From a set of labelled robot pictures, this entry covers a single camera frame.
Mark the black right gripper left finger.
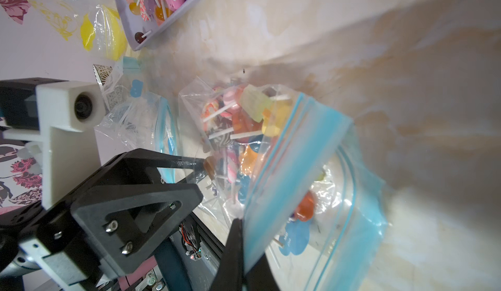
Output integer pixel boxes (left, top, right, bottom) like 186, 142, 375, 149
210, 219, 244, 291

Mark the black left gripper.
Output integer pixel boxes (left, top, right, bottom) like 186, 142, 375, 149
1, 154, 203, 290

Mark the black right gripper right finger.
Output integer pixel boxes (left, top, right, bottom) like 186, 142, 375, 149
244, 254, 280, 291

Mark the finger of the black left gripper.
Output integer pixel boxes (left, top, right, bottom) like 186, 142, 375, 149
117, 149, 206, 183

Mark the blue-zip candy bag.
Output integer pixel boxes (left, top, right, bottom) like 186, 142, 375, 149
179, 79, 387, 290
95, 56, 178, 163

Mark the yellow-zip candy bag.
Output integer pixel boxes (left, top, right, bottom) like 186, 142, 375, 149
28, 0, 128, 61

